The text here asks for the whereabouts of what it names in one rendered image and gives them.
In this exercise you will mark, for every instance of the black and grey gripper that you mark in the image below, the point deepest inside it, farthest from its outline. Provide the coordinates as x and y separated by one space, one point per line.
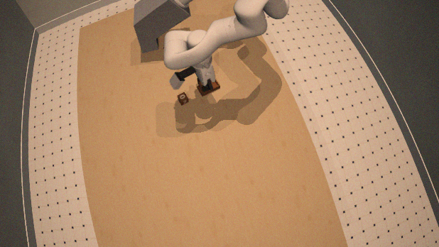
205 76

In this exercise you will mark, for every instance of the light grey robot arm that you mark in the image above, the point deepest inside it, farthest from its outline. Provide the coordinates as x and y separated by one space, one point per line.
249 21

